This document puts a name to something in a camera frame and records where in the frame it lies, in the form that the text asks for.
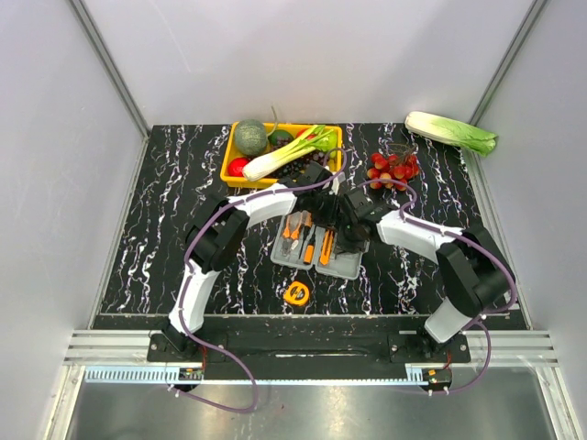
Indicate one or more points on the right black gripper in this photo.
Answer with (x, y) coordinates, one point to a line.
(351, 236)

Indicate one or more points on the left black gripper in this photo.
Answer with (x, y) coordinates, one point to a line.
(326, 216)

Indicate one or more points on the orange utility knife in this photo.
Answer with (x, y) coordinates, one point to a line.
(326, 247)

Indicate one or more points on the orange pliers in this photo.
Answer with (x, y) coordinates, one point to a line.
(291, 232)

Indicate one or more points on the grey plastic tool case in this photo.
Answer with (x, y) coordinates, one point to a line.
(344, 266)

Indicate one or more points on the orange black screwdriver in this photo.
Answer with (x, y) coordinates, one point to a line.
(307, 225)
(310, 247)

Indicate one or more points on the yellow tape measure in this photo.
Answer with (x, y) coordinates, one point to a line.
(297, 294)

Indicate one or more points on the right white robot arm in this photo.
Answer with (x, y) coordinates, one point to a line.
(477, 278)

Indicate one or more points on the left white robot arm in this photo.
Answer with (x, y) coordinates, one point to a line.
(214, 239)

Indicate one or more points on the dark purple grape bunch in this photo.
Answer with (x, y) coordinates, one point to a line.
(298, 165)

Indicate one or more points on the white green leek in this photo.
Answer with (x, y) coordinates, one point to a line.
(316, 137)

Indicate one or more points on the red cherry bunch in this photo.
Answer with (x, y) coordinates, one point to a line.
(392, 171)

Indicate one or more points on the yellow plastic tray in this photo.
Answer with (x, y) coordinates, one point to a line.
(334, 163)

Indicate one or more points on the green fruit in tray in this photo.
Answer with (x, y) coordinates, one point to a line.
(280, 138)

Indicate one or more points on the red apple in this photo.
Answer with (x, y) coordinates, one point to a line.
(236, 166)

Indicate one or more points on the green cantaloupe melon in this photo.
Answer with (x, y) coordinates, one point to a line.
(250, 137)

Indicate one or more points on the napa cabbage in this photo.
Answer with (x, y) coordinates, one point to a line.
(451, 132)

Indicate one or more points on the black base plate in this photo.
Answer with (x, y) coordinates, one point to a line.
(335, 347)

